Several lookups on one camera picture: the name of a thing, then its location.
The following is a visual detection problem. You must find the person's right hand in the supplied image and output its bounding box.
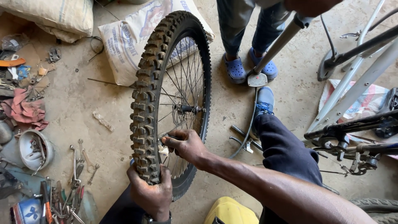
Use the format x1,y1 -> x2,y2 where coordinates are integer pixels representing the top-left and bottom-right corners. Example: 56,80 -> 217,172
161,129 -> 210,170

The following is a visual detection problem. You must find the person's left hand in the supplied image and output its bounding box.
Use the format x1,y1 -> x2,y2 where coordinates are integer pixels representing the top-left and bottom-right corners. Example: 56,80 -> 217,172
127,163 -> 173,222

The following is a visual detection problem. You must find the bicycle wheel with knobby tire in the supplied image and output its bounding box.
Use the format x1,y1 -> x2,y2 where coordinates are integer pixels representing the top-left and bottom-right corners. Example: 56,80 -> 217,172
130,10 -> 212,202

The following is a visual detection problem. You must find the grey pump hose with nozzle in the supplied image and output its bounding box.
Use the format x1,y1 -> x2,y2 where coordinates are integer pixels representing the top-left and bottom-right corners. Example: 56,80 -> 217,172
158,87 -> 258,159

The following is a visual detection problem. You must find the crumpled plastic wrapper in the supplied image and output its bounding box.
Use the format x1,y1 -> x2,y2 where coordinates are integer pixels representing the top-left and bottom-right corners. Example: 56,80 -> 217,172
92,111 -> 115,132

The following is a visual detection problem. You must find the double ended steel spanner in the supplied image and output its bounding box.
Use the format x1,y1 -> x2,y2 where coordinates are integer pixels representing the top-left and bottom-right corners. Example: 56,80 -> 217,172
87,164 -> 100,186

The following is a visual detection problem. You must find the rusty open spanner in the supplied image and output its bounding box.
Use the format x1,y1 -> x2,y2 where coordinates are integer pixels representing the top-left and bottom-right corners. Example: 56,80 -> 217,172
82,148 -> 96,173

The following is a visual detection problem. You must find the thin metal spoke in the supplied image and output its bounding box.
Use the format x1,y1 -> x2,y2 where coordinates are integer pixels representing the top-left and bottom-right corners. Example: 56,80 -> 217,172
87,77 -> 136,88

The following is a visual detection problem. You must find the yellow plastic container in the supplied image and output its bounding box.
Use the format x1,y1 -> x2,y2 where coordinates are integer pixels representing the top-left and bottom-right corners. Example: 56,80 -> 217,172
204,196 -> 259,224

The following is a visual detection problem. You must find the blue clog shoe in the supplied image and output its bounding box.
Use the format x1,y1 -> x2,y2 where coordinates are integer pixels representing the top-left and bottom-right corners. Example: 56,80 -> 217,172
249,47 -> 279,80
223,53 -> 247,84

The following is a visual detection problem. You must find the small steel spanner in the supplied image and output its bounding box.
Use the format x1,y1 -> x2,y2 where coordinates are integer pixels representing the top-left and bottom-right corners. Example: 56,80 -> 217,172
77,138 -> 85,162

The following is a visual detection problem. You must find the person's blue sneaker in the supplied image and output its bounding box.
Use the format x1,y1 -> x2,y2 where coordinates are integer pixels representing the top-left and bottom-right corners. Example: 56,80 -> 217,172
250,86 -> 275,139

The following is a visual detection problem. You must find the long steel spanner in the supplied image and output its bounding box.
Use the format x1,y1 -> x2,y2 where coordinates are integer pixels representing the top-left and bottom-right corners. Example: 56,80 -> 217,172
69,145 -> 81,185

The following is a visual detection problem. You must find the printed cement sack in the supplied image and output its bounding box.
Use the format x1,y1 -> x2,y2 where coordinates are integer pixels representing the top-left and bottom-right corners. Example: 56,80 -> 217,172
98,0 -> 216,87

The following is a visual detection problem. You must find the person's dark navy trouser leg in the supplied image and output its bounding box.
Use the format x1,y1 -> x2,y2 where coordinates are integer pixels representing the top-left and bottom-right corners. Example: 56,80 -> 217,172
251,114 -> 324,224

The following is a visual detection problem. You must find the heap of hand tools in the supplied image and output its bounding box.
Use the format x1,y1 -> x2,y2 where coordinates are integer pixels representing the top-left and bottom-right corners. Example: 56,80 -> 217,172
0,169 -> 94,224

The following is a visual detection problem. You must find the grey floor pump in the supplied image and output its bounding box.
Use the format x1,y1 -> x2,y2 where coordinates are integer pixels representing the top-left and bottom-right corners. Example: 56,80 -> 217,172
248,12 -> 314,88

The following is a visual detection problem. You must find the white bowl with metal parts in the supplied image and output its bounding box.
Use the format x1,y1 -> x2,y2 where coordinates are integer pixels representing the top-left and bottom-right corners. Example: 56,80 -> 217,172
18,129 -> 55,172

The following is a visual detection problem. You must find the red rag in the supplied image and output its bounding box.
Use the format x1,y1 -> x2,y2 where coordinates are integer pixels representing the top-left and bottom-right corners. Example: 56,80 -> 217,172
1,88 -> 50,131

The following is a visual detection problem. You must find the blue box with butterfly print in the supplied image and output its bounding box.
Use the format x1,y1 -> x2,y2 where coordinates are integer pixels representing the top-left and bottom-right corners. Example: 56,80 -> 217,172
10,198 -> 43,224

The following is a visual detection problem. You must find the heap of scrap parts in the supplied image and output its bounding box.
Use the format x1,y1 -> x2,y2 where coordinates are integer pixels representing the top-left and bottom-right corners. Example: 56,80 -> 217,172
0,33 -> 57,101

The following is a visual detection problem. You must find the plain beige sack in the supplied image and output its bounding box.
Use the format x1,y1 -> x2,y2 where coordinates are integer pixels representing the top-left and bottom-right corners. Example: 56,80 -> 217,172
0,0 -> 94,44

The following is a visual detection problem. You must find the black bicycle fork with brakes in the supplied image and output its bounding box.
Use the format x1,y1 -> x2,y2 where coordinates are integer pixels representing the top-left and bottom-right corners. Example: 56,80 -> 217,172
304,109 -> 398,177

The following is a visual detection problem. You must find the orange plastic tool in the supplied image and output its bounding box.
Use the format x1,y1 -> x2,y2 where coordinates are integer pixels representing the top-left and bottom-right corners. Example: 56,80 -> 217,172
0,58 -> 27,68

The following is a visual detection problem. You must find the striped woven sack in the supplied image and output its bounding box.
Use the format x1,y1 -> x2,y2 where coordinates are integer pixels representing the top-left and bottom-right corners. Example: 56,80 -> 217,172
318,79 -> 398,160

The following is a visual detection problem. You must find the black bicycle pedal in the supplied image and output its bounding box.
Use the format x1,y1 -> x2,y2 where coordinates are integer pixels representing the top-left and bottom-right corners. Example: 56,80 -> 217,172
374,87 -> 398,139

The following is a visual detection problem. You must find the black cable loop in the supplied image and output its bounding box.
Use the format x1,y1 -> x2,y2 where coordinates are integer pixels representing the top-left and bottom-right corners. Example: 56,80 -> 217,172
88,36 -> 105,63

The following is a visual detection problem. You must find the dark metal bracket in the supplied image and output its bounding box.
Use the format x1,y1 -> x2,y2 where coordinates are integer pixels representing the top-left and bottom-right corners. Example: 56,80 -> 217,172
48,47 -> 62,63

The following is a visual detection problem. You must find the white bicycle frame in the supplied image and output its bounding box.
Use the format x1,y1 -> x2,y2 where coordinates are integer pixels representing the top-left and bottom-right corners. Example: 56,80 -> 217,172
306,0 -> 398,135

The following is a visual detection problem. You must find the black bicycle saddle with post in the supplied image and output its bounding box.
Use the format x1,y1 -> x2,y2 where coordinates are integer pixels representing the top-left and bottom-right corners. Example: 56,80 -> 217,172
317,24 -> 398,82

